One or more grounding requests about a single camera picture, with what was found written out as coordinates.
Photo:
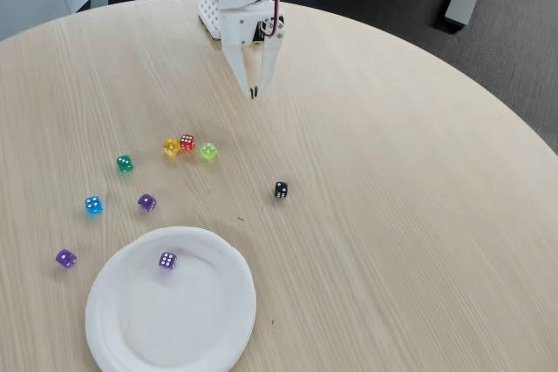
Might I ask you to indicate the light green translucent dice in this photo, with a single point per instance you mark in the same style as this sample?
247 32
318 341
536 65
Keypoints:
209 151

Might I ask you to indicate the red translucent dice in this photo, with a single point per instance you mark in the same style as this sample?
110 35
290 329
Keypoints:
187 142

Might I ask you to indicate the white paper plate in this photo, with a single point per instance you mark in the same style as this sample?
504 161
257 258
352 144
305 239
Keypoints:
170 302

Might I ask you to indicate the dark green translucent dice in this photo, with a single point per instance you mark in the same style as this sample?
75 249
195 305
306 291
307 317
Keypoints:
125 164

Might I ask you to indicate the black dice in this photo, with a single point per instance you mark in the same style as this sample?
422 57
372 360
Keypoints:
281 190

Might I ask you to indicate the blue translucent dice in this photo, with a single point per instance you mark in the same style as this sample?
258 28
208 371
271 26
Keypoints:
93 205

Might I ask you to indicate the purple translucent dice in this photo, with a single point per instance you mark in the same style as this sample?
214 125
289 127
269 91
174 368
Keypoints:
66 259
167 261
147 202

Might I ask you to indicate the yellow translucent dice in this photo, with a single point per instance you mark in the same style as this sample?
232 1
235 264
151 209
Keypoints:
171 147

